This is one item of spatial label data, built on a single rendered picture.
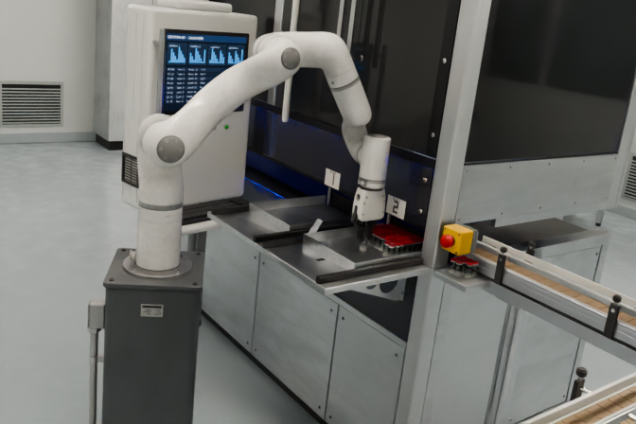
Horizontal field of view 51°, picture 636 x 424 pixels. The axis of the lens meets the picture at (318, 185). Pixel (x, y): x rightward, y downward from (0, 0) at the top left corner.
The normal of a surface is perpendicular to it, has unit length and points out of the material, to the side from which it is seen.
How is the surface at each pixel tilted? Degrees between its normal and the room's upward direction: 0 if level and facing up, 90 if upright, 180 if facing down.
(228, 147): 90
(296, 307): 90
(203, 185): 90
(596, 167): 90
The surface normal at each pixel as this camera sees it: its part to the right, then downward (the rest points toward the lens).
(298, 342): -0.80, 0.07
